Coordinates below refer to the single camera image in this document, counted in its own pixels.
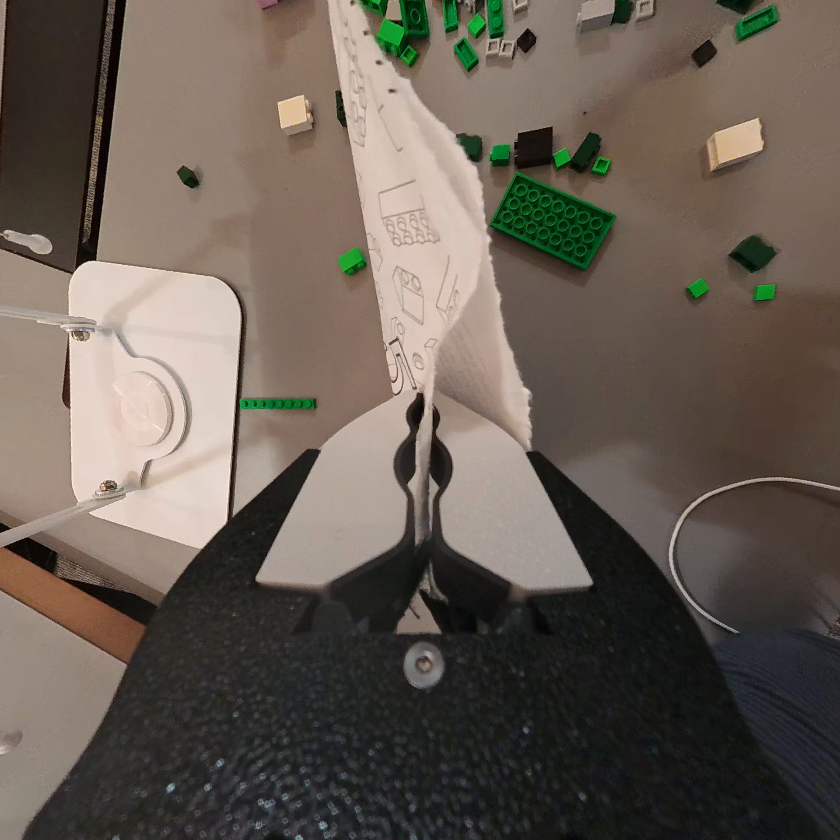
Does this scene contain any grey desk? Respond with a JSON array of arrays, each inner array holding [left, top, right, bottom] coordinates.
[[0, 0, 840, 637]]

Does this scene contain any large green studded plate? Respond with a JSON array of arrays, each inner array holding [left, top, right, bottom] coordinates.
[[490, 172, 617, 270]]

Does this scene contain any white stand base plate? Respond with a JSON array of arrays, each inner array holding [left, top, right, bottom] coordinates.
[[0, 230, 242, 551]]

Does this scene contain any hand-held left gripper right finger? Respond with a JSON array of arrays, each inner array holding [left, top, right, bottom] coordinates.
[[430, 395, 595, 601]]

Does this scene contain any white cable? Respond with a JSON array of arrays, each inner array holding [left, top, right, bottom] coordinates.
[[668, 477, 840, 636]]

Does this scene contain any dark green slope brick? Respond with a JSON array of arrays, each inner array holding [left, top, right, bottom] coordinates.
[[728, 236, 778, 273]]

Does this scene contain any large cream brick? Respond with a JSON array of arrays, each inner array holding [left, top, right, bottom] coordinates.
[[707, 118, 766, 173]]

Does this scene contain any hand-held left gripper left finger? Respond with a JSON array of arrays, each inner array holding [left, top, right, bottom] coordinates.
[[253, 391, 425, 599]]

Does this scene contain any white paper bag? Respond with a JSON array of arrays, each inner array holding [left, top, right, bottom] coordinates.
[[327, 0, 534, 546]]

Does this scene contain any black square brick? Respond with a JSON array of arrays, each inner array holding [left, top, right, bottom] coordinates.
[[515, 128, 555, 169]]

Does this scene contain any white square brick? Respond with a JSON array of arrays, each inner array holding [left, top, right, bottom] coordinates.
[[277, 95, 315, 137]]

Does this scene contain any person's torso in ribbed sweater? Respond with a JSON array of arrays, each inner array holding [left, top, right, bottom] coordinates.
[[712, 630, 840, 840]]

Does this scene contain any white table with wooden edge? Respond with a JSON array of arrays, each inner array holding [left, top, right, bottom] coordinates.
[[0, 548, 147, 840]]

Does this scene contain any black rectangular panel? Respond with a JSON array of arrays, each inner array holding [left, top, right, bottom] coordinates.
[[0, 0, 127, 274]]

